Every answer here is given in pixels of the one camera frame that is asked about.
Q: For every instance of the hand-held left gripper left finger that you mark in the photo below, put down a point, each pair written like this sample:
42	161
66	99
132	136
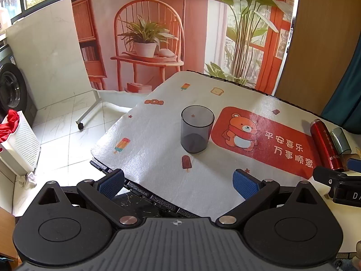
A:
112	183

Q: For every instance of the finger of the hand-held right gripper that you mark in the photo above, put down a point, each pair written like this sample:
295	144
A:
354	164
324	175

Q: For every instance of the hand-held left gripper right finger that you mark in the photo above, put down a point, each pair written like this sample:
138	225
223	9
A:
244	185

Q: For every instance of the grey transparent cup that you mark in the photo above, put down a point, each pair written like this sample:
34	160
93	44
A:
196	131

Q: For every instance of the grey-green metal bottle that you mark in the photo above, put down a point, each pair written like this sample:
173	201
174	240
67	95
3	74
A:
340	140

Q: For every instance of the red metal bottle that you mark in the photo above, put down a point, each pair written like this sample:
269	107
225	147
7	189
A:
325	145

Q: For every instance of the teal curtain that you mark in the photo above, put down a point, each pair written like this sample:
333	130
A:
345	101

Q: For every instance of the printed bear tablecloth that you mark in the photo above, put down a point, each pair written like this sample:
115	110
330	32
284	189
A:
169	135

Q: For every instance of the white crumpled cloth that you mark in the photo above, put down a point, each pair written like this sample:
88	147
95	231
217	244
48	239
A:
29	179

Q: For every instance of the white laundry basket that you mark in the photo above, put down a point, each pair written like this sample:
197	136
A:
24	146

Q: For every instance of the wooden furniture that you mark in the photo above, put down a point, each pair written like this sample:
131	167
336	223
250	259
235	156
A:
7	231

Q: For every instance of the red cloth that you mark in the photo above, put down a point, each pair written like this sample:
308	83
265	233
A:
8	125

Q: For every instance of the grey washing machine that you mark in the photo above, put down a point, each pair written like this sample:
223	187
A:
14	90

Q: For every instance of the wooden door panel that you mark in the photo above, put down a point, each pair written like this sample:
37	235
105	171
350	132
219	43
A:
318	34

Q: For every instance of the white rolling partition board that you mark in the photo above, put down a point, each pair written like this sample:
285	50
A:
48	62

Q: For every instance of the wall poster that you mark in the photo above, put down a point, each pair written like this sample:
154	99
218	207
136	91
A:
197	34

